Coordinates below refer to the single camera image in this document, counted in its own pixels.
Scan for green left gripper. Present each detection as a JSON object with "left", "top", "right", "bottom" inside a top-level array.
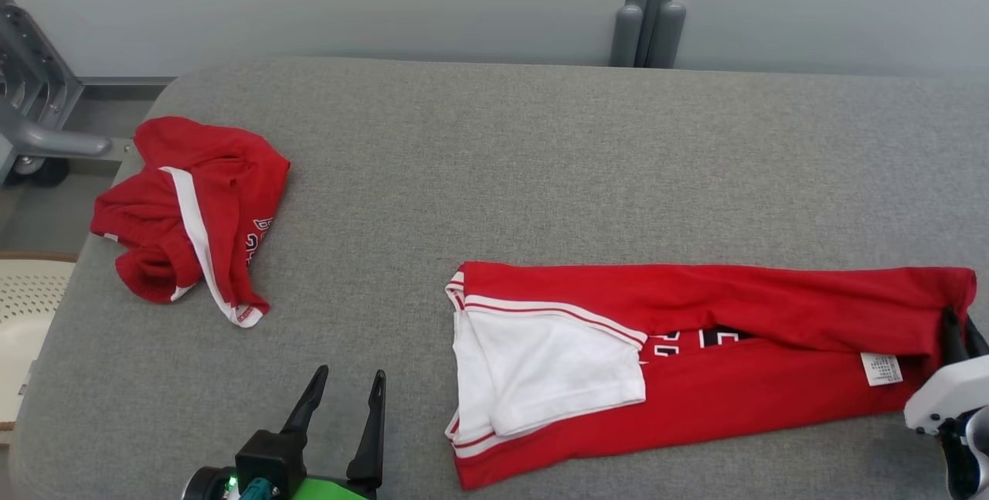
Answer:
[{"left": 282, "top": 365, "right": 386, "bottom": 500}]

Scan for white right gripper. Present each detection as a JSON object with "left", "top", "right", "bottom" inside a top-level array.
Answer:
[{"left": 904, "top": 307, "right": 989, "bottom": 436}]

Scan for red Bulls 23 jersey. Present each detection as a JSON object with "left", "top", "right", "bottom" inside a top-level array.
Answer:
[{"left": 444, "top": 260, "right": 977, "bottom": 491}]

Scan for red shorts with white trim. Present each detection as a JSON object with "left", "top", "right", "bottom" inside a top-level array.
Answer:
[{"left": 90, "top": 116, "right": 291, "bottom": 328}]

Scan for beige perforated laundry basket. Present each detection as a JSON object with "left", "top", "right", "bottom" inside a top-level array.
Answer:
[{"left": 0, "top": 253, "right": 78, "bottom": 427}]

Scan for grey metal cart frame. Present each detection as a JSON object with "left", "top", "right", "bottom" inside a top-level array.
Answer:
[{"left": 0, "top": 0, "right": 114, "bottom": 189}]

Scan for grey partition post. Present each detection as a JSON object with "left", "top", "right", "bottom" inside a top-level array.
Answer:
[{"left": 610, "top": 0, "right": 687, "bottom": 70}]

